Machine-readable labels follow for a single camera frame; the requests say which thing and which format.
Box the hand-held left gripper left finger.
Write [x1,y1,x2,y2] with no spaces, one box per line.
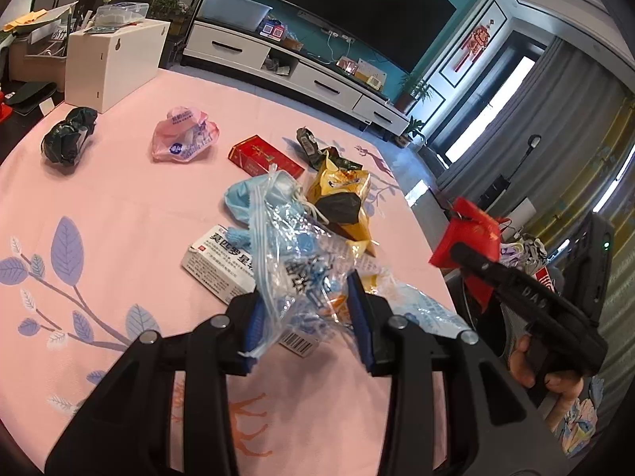
[44,292,266,476]

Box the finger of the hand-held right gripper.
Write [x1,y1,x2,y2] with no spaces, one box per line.
[448,241,503,292]

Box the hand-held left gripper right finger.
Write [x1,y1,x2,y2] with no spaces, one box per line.
[347,270,576,476]

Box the red paper packet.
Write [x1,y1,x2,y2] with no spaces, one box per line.
[429,197,503,305]

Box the clear printed plastic bag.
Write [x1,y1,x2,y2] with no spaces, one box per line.
[238,163,471,358]

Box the white medicine box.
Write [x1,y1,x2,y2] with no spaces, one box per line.
[181,225,261,304]

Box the blue face mask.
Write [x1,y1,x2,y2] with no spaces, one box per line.
[225,169,304,231]

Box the yellow snack bag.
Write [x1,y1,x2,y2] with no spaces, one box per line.
[304,151,393,291]

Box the dark green snack wrapper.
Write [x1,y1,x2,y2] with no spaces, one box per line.
[296,128,363,172]

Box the person's right forearm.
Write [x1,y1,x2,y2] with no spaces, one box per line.
[546,392,613,459]

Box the person's right hand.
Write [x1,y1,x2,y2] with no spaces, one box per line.
[508,334,585,401]

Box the white and purple plastic bag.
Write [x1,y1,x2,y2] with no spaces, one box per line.
[501,238,546,269]

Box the black face mask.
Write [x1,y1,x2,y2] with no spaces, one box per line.
[305,192,368,226]

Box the grey curtain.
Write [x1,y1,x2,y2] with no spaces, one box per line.
[431,35,621,209]

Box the small potted plant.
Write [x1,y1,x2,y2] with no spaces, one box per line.
[402,118,427,147]

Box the red cigarette box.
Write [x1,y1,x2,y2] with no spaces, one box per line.
[228,134,306,179]

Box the tall potted plant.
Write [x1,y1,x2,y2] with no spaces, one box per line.
[397,73,432,112]

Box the pink plastic packet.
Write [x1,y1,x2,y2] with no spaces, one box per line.
[151,106,220,163]

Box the desk calendar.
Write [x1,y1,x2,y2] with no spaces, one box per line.
[337,57,385,91]

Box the white television cabinet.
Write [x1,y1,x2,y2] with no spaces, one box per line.
[181,20,412,137]

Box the crumpled black plastic bag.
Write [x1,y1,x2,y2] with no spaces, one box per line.
[40,107,98,165]

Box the black television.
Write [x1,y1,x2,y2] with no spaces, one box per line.
[243,0,457,74]

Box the white wooden box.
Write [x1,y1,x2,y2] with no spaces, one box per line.
[64,19,172,114]

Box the grey-blue plastic bin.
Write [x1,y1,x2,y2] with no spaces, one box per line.
[201,0,273,31]

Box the black tray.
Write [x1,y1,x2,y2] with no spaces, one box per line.
[5,82,58,106]

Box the clear plastic storage box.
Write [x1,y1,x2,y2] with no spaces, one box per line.
[94,2,150,28]

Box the cardboard box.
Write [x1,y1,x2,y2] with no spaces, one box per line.
[10,35,67,92]

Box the red wall ornament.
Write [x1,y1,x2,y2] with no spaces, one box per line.
[454,20,497,73]

